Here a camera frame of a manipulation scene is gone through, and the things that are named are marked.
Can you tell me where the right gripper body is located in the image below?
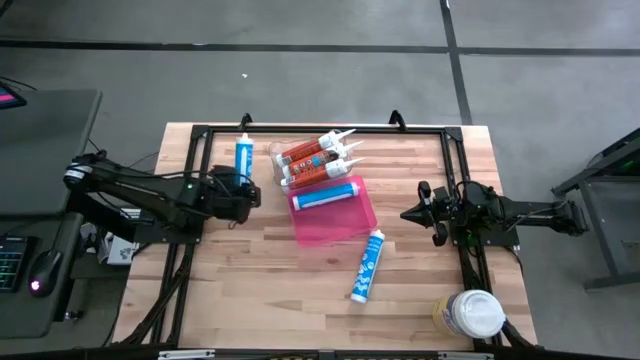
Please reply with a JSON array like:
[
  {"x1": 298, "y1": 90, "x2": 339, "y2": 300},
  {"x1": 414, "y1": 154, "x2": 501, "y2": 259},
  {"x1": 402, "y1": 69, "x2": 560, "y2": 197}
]
[{"x1": 417, "y1": 180, "x2": 459, "y2": 248}]

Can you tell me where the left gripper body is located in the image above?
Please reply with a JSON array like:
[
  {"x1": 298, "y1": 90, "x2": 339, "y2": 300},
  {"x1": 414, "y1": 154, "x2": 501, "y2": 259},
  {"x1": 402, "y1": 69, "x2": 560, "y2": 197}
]
[{"x1": 204, "y1": 166, "x2": 252, "y2": 225}]

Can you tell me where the plain blue silicone tube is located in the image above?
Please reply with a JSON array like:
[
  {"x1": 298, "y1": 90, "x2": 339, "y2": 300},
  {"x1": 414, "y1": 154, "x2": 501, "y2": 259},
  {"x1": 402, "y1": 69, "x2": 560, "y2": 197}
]
[
  {"x1": 291, "y1": 181, "x2": 361, "y2": 212},
  {"x1": 234, "y1": 132, "x2": 255, "y2": 187}
]

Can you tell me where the orange sealant tube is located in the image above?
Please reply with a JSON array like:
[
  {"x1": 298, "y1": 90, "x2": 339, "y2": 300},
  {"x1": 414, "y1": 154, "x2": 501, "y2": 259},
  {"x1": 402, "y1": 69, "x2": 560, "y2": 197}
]
[
  {"x1": 280, "y1": 140, "x2": 365, "y2": 180},
  {"x1": 279, "y1": 157, "x2": 366, "y2": 190},
  {"x1": 274, "y1": 128, "x2": 357, "y2": 169}
]

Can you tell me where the Lysol wipes canister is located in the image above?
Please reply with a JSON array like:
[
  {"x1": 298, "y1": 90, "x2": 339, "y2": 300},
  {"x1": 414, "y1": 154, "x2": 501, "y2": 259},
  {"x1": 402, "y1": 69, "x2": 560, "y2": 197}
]
[{"x1": 432, "y1": 288, "x2": 506, "y2": 339}]

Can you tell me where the clear plastic bin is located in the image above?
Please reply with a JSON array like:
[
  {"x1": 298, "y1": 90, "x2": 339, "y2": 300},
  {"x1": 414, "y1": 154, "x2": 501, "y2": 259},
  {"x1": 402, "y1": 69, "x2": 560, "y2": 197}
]
[{"x1": 268, "y1": 130, "x2": 354, "y2": 194}]

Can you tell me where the blue silicone tube wavy print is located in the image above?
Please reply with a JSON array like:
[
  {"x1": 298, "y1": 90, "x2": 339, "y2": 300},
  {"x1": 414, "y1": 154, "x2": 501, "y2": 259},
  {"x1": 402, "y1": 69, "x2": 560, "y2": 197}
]
[{"x1": 349, "y1": 228, "x2": 386, "y2": 305}]

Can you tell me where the pink plastic bin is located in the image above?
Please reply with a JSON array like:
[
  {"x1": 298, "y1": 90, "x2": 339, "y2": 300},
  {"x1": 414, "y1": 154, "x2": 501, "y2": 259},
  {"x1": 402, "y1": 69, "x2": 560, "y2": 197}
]
[{"x1": 288, "y1": 174, "x2": 379, "y2": 250}]

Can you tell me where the white box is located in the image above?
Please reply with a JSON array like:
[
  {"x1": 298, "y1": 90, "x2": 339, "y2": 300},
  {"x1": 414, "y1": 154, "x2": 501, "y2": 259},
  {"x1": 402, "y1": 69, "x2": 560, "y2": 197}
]
[{"x1": 97, "y1": 234, "x2": 139, "y2": 266}]

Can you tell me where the grey metal stand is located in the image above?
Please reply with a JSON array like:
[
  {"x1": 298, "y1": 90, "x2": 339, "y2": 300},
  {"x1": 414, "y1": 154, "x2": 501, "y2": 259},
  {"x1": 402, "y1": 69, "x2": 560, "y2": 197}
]
[{"x1": 551, "y1": 127, "x2": 640, "y2": 292}]

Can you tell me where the black computer mouse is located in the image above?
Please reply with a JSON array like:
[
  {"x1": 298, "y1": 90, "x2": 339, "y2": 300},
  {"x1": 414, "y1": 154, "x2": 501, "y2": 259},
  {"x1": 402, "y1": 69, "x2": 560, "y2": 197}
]
[{"x1": 27, "y1": 248, "x2": 64, "y2": 300}]

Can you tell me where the grey desk top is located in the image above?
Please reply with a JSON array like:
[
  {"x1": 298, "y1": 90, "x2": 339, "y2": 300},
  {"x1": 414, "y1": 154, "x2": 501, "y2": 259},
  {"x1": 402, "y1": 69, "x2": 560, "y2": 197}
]
[{"x1": 0, "y1": 88, "x2": 104, "y2": 217}]

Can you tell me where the backlit keyboard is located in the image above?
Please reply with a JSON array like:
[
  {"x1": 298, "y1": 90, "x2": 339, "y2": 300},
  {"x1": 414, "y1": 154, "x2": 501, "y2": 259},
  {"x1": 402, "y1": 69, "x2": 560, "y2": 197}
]
[{"x1": 0, "y1": 235, "x2": 29, "y2": 294}]

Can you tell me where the black keyboard desk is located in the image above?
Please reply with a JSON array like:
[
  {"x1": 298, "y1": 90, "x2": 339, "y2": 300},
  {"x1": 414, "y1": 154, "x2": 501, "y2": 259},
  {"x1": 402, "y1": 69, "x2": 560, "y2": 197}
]
[{"x1": 0, "y1": 212, "x2": 85, "y2": 341}]

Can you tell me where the pink screen monitor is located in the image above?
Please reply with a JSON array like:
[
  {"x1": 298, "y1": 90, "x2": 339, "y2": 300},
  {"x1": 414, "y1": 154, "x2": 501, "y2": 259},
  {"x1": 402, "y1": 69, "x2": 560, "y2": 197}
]
[{"x1": 0, "y1": 82, "x2": 29, "y2": 110}]

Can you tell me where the black aluminium table frame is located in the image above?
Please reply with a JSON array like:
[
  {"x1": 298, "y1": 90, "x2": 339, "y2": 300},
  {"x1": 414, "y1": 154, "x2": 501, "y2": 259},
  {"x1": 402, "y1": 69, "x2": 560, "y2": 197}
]
[{"x1": 113, "y1": 110, "x2": 539, "y2": 360}]

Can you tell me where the silver bracket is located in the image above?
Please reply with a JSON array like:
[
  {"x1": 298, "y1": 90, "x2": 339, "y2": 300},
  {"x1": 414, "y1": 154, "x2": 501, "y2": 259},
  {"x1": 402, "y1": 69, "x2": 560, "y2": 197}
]
[
  {"x1": 438, "y1": 351, "x2": 495, "y2": 360},
  {"x1": 158, "y1": 349, "x2": 216, "y2": 360}
]

